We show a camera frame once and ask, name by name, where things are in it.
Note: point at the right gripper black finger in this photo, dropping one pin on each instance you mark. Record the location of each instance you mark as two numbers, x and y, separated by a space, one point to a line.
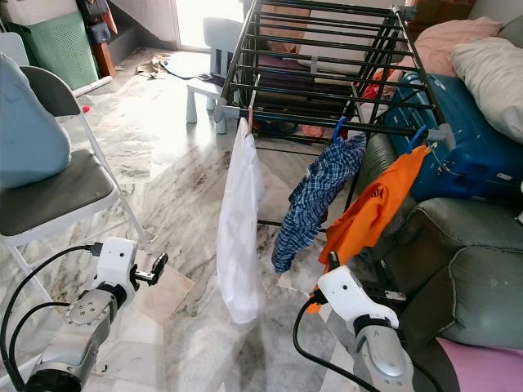
333 261

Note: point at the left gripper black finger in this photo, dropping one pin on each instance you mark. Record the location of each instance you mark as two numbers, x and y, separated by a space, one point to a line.
162 265

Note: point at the orange shirt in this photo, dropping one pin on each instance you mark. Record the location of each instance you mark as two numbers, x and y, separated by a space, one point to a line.
368 212

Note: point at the blue plastic hanger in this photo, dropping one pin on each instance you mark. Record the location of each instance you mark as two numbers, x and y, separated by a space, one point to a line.
421 135
338 131

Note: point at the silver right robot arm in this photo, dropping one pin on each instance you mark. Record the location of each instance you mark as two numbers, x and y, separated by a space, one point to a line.
388 359

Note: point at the pink plastic hanger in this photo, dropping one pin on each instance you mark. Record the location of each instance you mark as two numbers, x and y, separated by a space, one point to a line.
250 122

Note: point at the blue plaid shirt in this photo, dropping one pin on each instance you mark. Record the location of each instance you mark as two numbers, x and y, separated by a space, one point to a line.
310 204

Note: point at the grey green leather sofa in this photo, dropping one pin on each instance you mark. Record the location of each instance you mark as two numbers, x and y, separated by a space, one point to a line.
458 245

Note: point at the white hanging garment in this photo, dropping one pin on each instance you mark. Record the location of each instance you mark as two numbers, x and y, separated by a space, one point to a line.
241 229

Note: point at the pink mat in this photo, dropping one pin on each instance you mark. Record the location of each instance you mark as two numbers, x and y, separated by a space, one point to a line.
482 371

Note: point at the white folding chair grey seat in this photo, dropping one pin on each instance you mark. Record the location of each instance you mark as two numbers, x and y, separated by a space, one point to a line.
49 192

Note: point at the blue hard suitcase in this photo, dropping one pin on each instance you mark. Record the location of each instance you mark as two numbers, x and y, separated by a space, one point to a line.
474 155

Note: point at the pale blue cushion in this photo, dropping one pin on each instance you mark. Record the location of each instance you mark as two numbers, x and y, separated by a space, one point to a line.
29 131

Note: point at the crumpled beige cloth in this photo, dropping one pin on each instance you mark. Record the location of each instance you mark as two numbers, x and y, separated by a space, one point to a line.
154 67

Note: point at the small white child chair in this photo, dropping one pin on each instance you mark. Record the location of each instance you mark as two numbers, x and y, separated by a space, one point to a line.
221 37

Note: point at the green laundry basket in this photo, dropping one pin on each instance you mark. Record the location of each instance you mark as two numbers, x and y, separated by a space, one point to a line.
61 49

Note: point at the beige pillow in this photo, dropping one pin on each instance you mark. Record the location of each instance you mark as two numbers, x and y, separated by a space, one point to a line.
494 77

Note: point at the red and black upright object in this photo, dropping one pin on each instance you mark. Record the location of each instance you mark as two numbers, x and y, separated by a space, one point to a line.
96 33

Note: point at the pink blanket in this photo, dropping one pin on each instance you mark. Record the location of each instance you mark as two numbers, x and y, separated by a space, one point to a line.
449 41

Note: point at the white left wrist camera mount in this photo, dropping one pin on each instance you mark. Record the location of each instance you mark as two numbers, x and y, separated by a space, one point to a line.
114 261

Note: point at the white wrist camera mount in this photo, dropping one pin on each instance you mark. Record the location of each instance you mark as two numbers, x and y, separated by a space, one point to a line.
347 298
114 261

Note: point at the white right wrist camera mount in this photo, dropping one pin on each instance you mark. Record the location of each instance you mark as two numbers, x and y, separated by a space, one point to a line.
347 298

